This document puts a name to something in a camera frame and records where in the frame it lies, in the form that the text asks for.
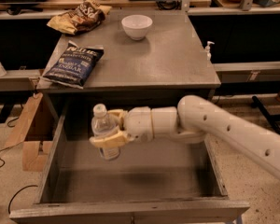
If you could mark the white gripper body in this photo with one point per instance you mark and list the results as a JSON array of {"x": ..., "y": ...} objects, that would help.
[{"x": 138, "y": 122}]

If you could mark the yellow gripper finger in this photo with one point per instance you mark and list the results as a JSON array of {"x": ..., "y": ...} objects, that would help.
[
  {"x": 116, "y": 140},
  {"x": 118, "y": 115}
]

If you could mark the clear plastic water bottle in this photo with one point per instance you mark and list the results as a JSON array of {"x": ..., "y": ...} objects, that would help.
[{"x": 103, "y": 125}]

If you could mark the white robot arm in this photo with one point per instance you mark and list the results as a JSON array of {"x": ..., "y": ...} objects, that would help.
[{"x": 190, "y": 122}]

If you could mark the open grey drawer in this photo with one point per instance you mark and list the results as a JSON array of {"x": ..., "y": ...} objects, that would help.
[{"x": 160, "y": 182}]

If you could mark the grey cabinet counter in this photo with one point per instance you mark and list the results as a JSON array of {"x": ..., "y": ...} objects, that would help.
[{"x": 168, "y": 62}]

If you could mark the white pump dispenser bottle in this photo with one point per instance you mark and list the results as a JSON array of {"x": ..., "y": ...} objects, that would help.
[{"x": 208, "y": 49}]

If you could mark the blue chip bag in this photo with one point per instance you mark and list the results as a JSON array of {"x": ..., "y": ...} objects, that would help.
[{"x": 74, "y": 66}]

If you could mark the cardboard box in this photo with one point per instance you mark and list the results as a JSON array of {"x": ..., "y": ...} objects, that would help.
[{"x": 34, "y": 131}]

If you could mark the white ceramic bowl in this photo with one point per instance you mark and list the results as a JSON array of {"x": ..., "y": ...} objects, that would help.
[{"x": 136, "y": 27}]

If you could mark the brown yellow chip bag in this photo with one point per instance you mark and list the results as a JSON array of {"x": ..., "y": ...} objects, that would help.
[{"x": 82, "y": 19}]

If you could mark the black metal stand base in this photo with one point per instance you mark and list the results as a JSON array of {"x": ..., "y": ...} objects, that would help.
[{"x": 272, "y": 119}]

